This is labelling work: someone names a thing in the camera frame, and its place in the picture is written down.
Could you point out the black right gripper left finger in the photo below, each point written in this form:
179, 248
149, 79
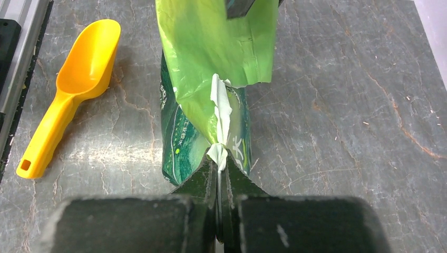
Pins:
181, 221

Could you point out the yellow plastic scoop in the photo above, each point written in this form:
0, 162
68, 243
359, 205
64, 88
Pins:
85, 74

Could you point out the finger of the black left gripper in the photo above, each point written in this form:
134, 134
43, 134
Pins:
252, 8

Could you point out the green cat litter bag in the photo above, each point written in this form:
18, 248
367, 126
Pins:
207, 62

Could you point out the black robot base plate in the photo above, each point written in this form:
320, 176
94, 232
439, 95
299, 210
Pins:
23, 24

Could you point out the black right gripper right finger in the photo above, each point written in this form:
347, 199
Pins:
253, 221

